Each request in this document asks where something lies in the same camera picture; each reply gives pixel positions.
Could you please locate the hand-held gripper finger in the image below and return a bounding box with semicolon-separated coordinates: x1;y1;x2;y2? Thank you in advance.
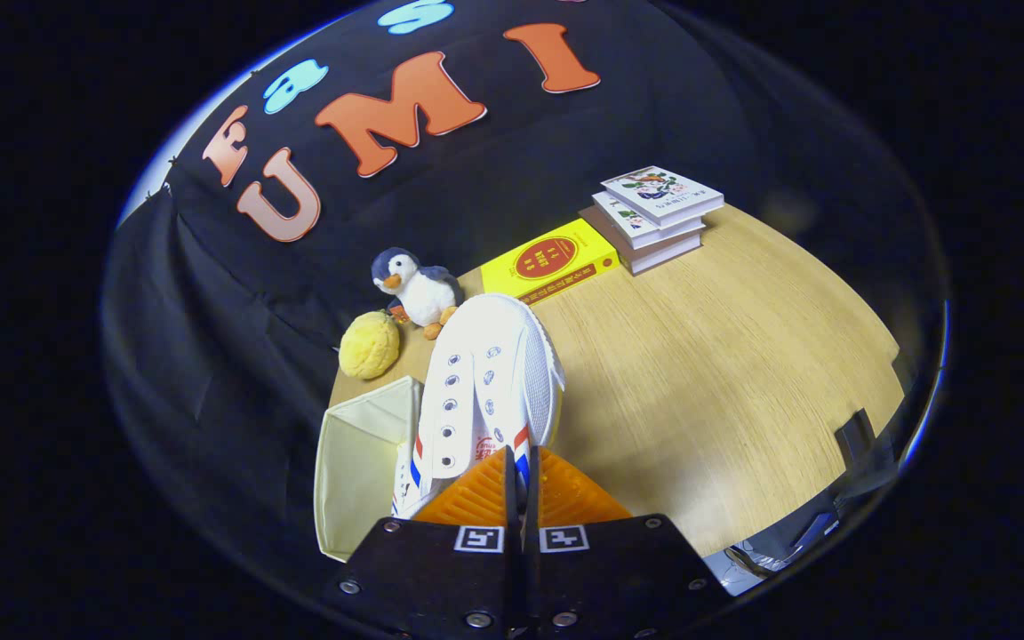
525;447;731;640
325;447;522;640

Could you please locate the white canvas shoe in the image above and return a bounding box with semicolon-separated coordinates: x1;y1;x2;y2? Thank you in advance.
412;293;566;500
390;440;430;521

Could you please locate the beige fabric storage box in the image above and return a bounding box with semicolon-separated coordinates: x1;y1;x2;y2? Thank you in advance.
314;375;428;564

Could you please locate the yellow plush ball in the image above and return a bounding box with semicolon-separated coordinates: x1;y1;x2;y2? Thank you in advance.
339;310;402;381

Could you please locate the penguin plush toy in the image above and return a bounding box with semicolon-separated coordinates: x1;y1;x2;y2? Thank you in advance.
372;247;465;341

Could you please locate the yellow book with red circle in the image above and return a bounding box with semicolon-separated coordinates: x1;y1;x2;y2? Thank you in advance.
480;218;621;307

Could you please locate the white cover book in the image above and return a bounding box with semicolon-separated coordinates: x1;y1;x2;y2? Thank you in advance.
590;191;707;251

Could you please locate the floral cover book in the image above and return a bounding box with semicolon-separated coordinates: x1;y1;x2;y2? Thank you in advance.
601;165;725;228

